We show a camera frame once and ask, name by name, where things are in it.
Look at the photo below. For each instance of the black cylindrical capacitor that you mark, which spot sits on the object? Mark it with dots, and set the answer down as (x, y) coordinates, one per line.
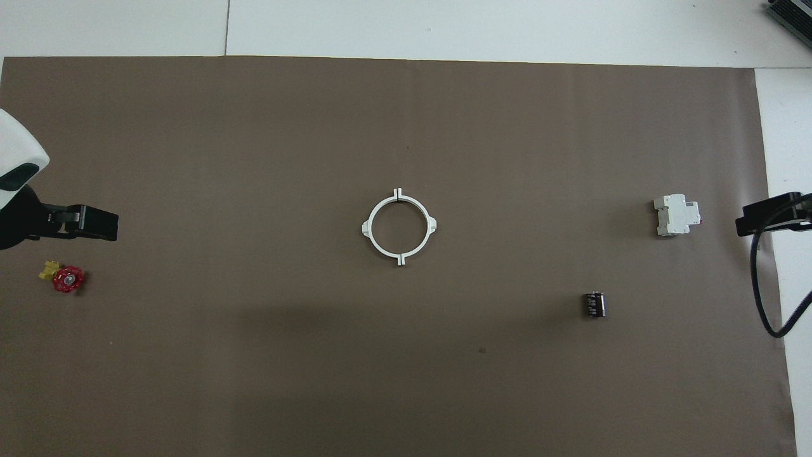
(594, 304)

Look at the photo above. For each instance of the red handwheel brass valve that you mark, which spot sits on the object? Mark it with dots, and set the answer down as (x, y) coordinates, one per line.
(67, 279)

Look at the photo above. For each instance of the white circuit breaker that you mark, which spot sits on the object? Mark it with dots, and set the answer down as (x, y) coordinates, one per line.
(675, 216)

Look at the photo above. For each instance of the grey finned device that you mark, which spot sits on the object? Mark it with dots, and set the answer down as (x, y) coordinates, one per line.
(793, 13)

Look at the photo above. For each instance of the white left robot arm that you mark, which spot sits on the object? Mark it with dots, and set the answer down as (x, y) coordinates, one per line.
(16, 146)

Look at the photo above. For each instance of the white half pipe clamp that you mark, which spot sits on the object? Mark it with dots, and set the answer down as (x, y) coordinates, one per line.
(366, 227)
(433, 226)

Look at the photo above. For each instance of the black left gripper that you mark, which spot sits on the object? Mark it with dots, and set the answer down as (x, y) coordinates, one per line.
(22, 222)

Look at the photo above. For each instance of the brown paper mat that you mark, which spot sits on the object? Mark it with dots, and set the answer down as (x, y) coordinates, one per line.
(406, 368)

